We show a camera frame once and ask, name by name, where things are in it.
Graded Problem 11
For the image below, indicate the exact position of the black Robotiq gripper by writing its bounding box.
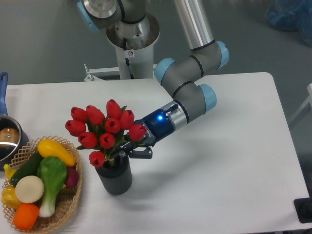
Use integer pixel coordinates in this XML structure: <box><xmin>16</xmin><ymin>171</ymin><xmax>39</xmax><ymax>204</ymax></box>
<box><xmin>114</xmin><ymin>110</ymin><xmax>175</xmax><ymax>159</ymax></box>

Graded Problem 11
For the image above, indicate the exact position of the red tulip bouquet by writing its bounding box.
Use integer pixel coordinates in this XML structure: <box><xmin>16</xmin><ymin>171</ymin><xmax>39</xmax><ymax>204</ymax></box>
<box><xmin>65</xmin><ymin>99</ymin><xmax>147</xmax><ymax>168</ymax></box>

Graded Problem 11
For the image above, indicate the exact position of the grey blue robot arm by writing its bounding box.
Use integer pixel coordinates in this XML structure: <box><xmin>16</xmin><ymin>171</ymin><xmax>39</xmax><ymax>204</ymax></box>
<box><xmin>77</xmin><ymin>0</ymin><xmax>229</xmax><ymax>158</ymax></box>

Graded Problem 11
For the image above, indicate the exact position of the dark grey ribbed vase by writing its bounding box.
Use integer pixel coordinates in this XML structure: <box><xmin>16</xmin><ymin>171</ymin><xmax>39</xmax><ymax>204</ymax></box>
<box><xmin>96</xmin><ymin>156</ymin><xmax>132</xmax><ymax>195</ymax></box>

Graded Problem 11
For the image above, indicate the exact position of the red radish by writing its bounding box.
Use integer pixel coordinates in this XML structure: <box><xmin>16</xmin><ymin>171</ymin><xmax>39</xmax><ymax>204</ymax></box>
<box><xmin>64</xmin><ymin>167</ymin><xmax>79</xmax><ymax>188</ymax></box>

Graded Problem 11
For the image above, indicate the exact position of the woven wicker basket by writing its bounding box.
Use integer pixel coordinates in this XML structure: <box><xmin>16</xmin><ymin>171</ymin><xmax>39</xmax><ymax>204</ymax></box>
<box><xmin>0</xmin><ymin>136</ymin><xmax>82</xmax><ymax>234</ymax></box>

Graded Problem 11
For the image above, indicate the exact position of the green bok choy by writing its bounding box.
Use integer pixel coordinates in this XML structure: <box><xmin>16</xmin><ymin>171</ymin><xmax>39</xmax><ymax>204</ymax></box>
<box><xmin>37</xmin><ymin>156</ymin><xmax>67</xmax><ymax>218</ymax></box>

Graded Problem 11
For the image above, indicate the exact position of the yellow squash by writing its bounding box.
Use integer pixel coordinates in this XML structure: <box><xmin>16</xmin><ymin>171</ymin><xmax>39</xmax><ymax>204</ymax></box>
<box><xmin>37</xmin><ymin>139</ymin><xmax>76</xmax><ymax>167</ymax></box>

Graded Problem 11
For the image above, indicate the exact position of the dark green cucumber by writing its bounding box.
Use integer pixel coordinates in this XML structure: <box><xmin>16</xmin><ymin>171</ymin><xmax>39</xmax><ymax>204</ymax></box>
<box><xmin>10</xmin><ymin>151</ymin><xmax>43</xmax><ymax>186</ymax></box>

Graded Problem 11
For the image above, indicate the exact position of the white round radish slice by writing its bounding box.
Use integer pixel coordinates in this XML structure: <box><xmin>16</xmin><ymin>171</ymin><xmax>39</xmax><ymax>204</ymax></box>
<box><xmin>15</xmin><ymin>175</ymin><xmax>44</xmax><ymax>203</ymax></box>

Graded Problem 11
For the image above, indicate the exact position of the orange fruit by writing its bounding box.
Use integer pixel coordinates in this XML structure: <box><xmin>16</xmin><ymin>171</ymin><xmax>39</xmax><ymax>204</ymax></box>
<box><xmin>13</xmin><ymin>203</ymin><xmax>39</xmax><ymax>231</ymax></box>

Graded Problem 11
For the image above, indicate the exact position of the yellow banana tip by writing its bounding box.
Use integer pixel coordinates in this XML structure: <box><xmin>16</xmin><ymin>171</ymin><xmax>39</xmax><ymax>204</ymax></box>
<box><xmin>3</xmin><ymin>164</ymin><xmax>16</xmax><ymax>181</ymax></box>

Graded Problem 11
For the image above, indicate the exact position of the yellow bell pepper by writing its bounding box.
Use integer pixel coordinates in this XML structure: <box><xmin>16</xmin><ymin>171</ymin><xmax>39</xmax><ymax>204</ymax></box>
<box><xmin>1</xmin><ymin>185</ymin><xmax>22</xmax><ymax>210</ymax></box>

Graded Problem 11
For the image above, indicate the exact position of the black device at table edge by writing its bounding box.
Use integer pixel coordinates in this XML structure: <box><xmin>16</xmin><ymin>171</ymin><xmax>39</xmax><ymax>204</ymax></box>
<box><xmin>293</xmin><ymin>198</ymin><xmax>312</xmax><ymax>223</ymax></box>

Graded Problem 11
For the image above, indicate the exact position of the blue plastic bag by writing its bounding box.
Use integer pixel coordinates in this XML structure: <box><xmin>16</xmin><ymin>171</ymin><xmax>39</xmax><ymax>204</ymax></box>
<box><xmin>265</xmin><ymin>0</ymin><xmax>312</xmax><ymax>46</ymax></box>

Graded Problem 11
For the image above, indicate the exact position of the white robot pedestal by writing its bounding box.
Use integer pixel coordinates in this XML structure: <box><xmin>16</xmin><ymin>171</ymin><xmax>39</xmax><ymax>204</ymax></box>
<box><xmin>85</xmin><ymin>13</ymin><xmax>160</xmax><ymax>81</ymax></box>

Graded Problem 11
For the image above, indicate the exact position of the blue handled saucepan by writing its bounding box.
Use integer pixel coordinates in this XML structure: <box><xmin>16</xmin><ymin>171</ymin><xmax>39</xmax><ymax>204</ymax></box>
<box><xmin>0</xmin><ymin>72</ymin><xmax>29</xmax><ymax>172</ymax></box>

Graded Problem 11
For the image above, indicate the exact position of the white furniture frame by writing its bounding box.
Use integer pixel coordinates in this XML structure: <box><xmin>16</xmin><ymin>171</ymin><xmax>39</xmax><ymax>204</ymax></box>
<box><xmin>289</xmin><ymin>83</ymin><xmax>312</xmax><ymax>128</ymax></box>

